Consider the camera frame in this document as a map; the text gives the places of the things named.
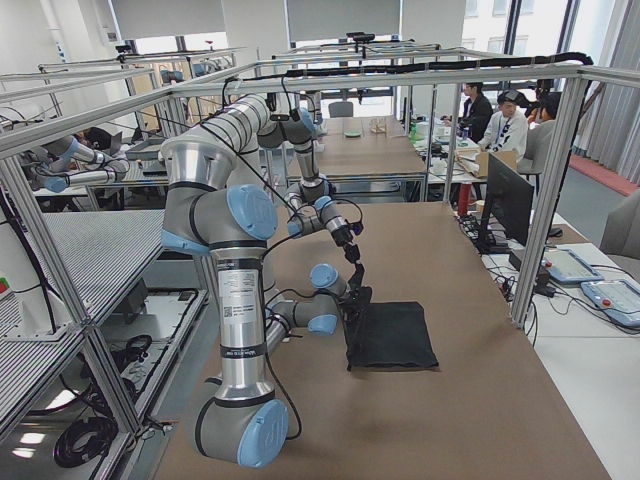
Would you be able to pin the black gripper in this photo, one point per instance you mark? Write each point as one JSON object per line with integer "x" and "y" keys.
{"x": 351, "y": 299}
{"x": 344, "y": 235}

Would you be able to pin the black t-shirt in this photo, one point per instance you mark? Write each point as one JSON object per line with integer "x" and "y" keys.
{"x": 390, "y": 335}

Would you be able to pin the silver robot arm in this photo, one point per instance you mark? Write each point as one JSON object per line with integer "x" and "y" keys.
{"x": 309, "y": 201}
{"x": 241, "y": 419}

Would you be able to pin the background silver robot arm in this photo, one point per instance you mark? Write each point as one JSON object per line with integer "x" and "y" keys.
{"x": 66, "y": 162}

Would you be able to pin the black computer monitor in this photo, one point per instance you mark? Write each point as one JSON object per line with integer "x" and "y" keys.
{"x": 509, "y": 201}

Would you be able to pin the background person dark jacket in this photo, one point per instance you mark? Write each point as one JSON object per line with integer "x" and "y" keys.
{"x": 477, "y": 111}

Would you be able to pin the background person with headset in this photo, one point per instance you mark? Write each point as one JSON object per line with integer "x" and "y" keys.
{"x": 507, "y": 128}

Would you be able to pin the blue white teach pendant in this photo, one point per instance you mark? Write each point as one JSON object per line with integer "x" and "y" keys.
{"x": 565, "y": 267}

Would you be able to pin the striped aluminium frame table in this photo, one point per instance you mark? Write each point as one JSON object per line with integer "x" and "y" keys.
{"x": 105, "y": 254}

